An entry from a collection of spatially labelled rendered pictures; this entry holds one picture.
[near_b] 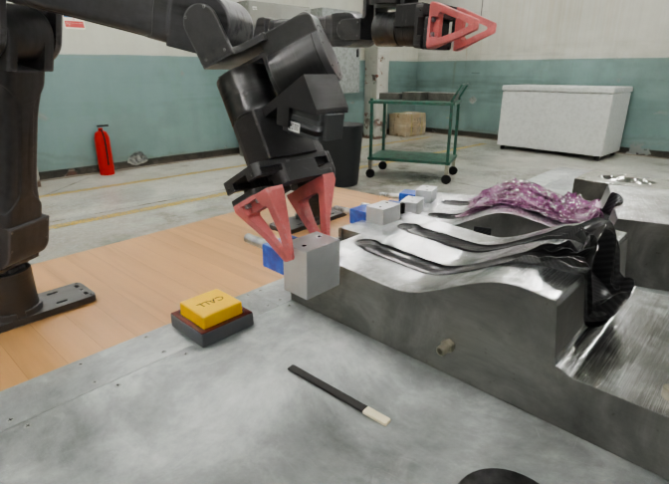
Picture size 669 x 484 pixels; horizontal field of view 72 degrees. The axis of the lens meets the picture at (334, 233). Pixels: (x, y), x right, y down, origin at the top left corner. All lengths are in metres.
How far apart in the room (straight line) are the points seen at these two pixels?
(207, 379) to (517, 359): 0.34
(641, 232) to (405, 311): 0.44
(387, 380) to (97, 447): 0.30
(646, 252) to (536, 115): 6.56
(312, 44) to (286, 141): 0.10
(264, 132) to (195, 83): 6.05
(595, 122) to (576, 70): 1.27
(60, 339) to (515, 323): 0.56
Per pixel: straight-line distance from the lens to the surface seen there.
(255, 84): 0.50
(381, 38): 0.88
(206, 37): 0.50
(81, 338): 0.71
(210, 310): 0.63
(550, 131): 7.32
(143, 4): 0.54
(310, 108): 0.43
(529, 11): 8.50
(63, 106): 5.96
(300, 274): 0.48
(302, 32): 0.49
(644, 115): 7.84
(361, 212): 0.80
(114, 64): 6.13
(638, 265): 0.89
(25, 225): 0.72
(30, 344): 0.73
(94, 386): 0.60
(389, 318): 0.59
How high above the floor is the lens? 1.13
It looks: 19 degrees down
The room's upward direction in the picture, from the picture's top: straight up
